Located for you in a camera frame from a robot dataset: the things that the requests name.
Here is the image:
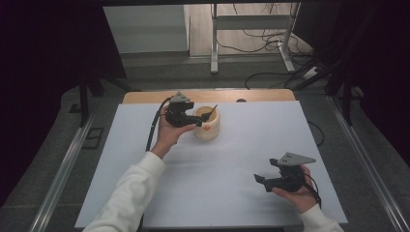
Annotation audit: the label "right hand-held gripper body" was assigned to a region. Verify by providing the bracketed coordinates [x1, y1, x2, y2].
[269, 152, 317, 193]

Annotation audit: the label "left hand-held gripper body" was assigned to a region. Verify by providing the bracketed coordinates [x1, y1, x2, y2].
[165, 91, 196, 128]

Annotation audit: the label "cream cup with orange mark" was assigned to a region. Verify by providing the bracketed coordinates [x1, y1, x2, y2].
[192, 105, 221, 141]

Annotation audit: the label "person's right hand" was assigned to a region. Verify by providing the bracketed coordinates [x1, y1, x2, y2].
[272, 164, 318, 215]

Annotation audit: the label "person's left hand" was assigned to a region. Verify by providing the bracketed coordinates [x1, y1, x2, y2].
[150, 104, 198, 160]

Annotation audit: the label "wooden table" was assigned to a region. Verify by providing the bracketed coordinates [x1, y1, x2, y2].
[122, 89, 297, 104]

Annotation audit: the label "white table mat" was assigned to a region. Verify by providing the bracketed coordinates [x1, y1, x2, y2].
[74, 101, 349, 230]

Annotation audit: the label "black floor plate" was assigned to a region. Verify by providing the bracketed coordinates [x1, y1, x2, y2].
[81, 127, 105, 150]

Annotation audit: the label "white cabinet panel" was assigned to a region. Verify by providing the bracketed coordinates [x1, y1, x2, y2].
[103, 4, 190, 55]

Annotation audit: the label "black stand legs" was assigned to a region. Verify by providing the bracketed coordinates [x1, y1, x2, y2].
[77, 74, 133, 129]
[323, 72, 366, 127]

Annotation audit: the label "white power strip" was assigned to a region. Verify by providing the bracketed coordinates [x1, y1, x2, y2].
[303, 66, 320, 80]

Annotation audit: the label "black curtain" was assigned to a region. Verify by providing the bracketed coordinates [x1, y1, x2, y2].
[0, 0, 128, 207]
[291, 0, 410, 162]

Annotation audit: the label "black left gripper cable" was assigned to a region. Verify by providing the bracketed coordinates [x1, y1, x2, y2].
[144, 96, 173, 153]

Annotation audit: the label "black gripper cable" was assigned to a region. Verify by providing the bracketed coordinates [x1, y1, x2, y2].
[303, 172, 323, 209]
[144, 96, 173, 153]

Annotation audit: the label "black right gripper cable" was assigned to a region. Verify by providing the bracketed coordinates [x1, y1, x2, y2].
[303, 172, 323, 209]

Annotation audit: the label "black cable beside table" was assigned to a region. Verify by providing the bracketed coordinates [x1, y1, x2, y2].
[307, 120, 325, 148]

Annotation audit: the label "white metal stand frame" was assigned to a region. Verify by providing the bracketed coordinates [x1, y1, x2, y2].
[210, 2, 303, 75]

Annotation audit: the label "black floor cable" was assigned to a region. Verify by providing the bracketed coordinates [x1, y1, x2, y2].
[245, 71, 293, 90]

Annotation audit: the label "aluminium floor rail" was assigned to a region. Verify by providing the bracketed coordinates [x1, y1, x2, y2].
[326, 95, 410, 232]
[29, 107, 100, 232]

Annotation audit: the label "tangle of black floor cables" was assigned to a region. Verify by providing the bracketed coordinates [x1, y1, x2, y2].
[216, 3, 313, 66]

